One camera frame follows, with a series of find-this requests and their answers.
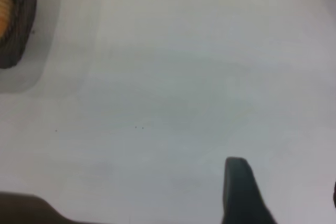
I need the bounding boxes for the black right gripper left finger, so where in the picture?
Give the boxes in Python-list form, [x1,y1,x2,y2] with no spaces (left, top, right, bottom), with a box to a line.
[0,191,79,224]

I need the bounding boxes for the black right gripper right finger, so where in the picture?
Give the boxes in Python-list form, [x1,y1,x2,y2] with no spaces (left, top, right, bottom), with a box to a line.
[222,156,278,224]

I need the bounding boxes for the dark brown woven basket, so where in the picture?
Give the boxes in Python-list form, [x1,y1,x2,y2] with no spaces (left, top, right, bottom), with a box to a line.
[0,0,40,69]

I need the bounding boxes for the golden ridged bread loaf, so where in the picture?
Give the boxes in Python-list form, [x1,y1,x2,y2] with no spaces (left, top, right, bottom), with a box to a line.
[0,0,13,38]

